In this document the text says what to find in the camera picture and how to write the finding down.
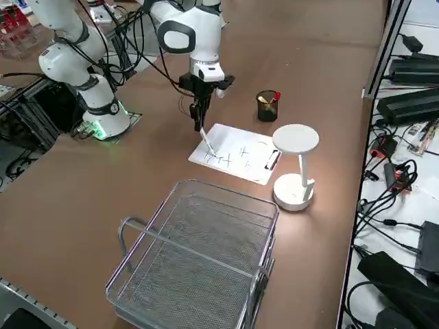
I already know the silver mesh tray rack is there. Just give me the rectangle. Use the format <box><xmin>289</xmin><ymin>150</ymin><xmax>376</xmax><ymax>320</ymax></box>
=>
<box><xmin>105</xmin><ymin>178</ymin><xmax>281</xmax><ymax>329</ymax></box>

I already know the black box device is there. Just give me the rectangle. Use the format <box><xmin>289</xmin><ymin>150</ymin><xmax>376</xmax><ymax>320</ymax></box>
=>
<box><xmin>414</xmin><ymin>221</ymin><xmax>439</xmax><ymax>277</ymax></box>

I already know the clear rack with red items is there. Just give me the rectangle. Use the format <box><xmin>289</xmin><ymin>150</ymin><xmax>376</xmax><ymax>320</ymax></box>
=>
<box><xmin>0</xmin><ymin>6</ymin><xmax>38</xmax><ymax>61</ymax></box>

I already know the black bag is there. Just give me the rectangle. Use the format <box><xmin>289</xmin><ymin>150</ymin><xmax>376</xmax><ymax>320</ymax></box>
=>
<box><xmin>357</xmin><ymin>252</ymin><xmax>439</xmax><ymax>329</ymax></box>

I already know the white round desk lamp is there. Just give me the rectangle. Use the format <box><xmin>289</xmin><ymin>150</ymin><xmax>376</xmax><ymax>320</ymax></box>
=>
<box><xmin>272</xmin><ymin>123</ymin><xmax>320</xmax><ymax>212</ymax></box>

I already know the blue pen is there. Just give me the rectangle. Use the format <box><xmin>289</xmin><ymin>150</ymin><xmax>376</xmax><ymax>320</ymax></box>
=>
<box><xmin>200</xmin><ymin>127</ymin><xmax>215</xmax><ymax>154</ymax></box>

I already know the aluminium table rail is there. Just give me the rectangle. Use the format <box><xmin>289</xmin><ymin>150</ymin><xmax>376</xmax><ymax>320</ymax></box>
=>
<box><xmin>362</xmin><ymin>0</ymin><xmax>412</xmax><ymax>100</ymax></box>

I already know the white A4 paper sheet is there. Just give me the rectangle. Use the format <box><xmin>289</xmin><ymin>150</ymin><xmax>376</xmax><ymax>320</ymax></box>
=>
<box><xmin>190</xmin><ymin>123</ymin><xmax>275</xmax><ymax>182</ymax></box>

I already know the red black hub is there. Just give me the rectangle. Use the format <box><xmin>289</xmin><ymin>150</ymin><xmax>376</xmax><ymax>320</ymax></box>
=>
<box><xmin>370</xmin><ymin>135</ymin><xmax>399</xmax><ymax>158</ymax></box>

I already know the black mesh pen holder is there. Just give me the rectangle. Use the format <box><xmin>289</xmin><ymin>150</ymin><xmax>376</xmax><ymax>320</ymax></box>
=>
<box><xmin>256</xmin><ymin>90</ymin><xmax>281</xmax><ymax>123</ymax></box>

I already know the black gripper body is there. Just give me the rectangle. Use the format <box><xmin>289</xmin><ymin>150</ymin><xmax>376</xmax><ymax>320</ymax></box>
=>
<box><xmin>178</xmin><ymin>72</ymin><xmax>217</xmax><ymax>96</ymax></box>

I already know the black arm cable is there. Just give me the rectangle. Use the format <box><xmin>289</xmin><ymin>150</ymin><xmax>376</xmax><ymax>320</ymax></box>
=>
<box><xmin>68</xmin><ymin>0</ymin><xmax>191</xmax><ymax>95</ymax></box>

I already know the black power supply brick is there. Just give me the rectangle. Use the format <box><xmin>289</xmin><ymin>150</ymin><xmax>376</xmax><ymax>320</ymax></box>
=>
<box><xmin>389</xmin><ymin>58</ymin><xmax>439</xmax><ymax>86</ymax></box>
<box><xmin>376</xmin><ymin>87</ymin><xmax>439</xmax><ymax>126</ymax></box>

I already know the white clipboard with metal clip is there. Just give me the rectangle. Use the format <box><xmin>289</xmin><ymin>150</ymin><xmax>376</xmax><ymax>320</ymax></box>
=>
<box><xmin>188</xmin><ymin>123</ymin><xmax>283</xmax><ymax>186</ymax></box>

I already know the black power adapter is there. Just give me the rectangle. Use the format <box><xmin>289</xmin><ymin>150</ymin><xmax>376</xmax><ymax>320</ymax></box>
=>
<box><xmin>401</xmin><ymin>33</ymin><xmax>425</xmax><ymax>53</ymax></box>

